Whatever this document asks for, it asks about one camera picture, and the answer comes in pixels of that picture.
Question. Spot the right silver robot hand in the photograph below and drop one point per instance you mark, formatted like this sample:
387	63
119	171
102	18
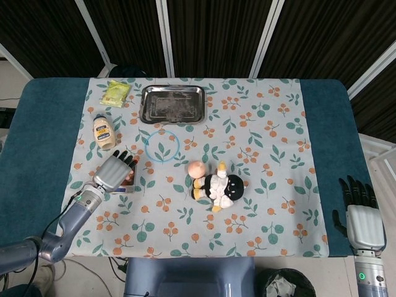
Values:
365	224

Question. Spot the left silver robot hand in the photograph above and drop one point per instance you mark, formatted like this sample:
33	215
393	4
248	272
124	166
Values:
111	173

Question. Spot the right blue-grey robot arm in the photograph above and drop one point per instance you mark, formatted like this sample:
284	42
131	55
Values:
369	275

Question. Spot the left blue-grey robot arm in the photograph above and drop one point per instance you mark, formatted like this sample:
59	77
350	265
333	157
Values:
72	216

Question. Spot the digital kitchen scale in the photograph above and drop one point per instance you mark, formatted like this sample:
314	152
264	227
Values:
125	189

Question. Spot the mayonnaise squeeze bottle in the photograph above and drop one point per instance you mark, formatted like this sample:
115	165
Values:
104	133

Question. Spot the white metal rack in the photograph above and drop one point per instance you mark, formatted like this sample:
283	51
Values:
383	154

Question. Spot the teal table cover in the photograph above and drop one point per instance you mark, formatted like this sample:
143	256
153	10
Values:
40	139

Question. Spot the yellow-green snack packet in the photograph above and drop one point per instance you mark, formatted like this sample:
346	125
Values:
116	92

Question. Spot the toy peach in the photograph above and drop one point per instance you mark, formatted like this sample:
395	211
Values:
196	169

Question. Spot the stainless steel tray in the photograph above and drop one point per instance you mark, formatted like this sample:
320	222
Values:
173	105

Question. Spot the black trash bin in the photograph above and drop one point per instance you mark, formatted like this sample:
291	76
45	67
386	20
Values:
287	284

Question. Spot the black bag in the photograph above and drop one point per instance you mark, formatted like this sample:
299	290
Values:
127	70

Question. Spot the black plush doll white coat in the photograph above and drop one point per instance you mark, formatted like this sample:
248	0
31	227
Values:
232	187

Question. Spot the floral orange leaf tablecloth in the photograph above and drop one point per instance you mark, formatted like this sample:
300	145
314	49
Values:
247	185

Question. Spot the blue-grey robot torso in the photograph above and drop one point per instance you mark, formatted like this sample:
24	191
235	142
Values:
188	278

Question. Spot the black partition panel white frame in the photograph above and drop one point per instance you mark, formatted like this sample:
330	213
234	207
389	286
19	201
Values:
380	105
130	31
325	37
216	31
46	31

